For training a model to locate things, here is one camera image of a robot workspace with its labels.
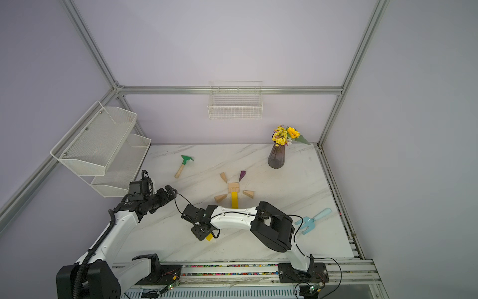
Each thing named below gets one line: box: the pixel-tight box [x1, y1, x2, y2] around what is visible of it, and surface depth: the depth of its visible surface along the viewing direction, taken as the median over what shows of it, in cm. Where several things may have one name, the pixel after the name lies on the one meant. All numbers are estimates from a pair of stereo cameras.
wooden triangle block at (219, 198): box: [214, 194, 228, 204], surface depth 97 cm
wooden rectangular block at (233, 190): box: [227, 187, 240, 194], surface depth 100 cm
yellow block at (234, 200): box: [231, 191, 239, 209], surface depth 97 cm
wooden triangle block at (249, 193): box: [242, 189, 255, 199], surface depth 98 cm
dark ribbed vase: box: [267, 143, 286, 169], surface depth 108 cm
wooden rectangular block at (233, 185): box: [227, 182, 240, 189], surface depth 103 cm
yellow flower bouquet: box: [271, 124, 312, 147], surface depth 92 cm
